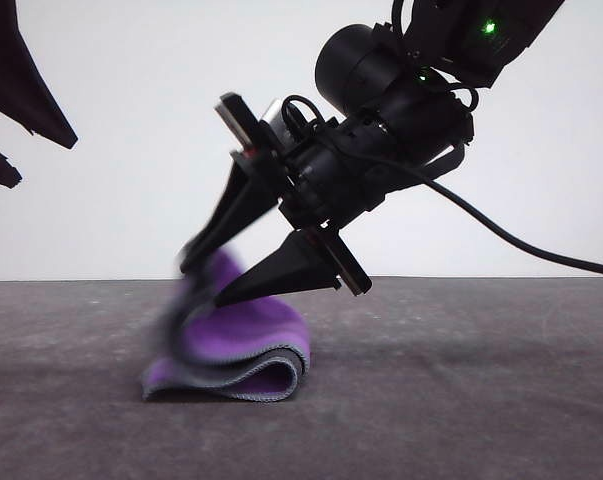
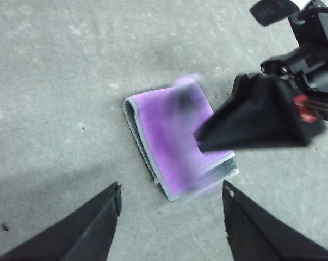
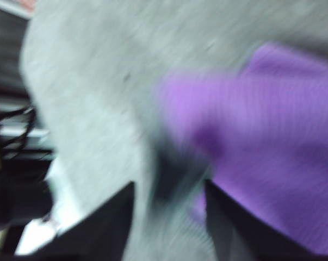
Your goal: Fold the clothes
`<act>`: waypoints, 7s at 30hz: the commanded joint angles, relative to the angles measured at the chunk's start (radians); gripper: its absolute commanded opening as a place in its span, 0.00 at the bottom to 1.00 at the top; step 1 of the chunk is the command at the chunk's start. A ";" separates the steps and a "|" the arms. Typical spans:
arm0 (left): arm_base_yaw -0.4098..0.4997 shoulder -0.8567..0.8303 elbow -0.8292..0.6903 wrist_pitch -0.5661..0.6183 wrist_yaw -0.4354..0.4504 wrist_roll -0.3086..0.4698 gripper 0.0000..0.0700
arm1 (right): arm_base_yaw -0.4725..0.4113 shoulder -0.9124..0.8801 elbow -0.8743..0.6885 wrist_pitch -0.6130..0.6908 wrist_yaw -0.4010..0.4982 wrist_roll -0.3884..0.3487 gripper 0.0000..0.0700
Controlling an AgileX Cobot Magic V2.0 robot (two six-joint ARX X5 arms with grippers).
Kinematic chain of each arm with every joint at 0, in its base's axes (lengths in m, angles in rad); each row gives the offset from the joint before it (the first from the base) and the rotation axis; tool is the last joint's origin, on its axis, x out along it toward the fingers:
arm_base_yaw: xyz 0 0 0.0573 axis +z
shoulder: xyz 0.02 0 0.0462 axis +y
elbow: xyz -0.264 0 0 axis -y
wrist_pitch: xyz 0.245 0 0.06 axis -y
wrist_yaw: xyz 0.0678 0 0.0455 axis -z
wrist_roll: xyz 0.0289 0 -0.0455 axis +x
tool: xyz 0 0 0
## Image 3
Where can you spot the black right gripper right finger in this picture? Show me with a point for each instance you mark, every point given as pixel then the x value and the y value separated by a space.
pixel 234 233

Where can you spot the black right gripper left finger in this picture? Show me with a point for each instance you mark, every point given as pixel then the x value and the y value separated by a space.
pixel 104 228

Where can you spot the purple towel with grey hem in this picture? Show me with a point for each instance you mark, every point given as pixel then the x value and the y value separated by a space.
pixel 261 122

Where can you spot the black equipment block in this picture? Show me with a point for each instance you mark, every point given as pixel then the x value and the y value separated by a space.
pixel 17 198

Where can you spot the grey table cloth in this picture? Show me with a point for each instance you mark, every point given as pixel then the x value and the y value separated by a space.
pixel 98 81

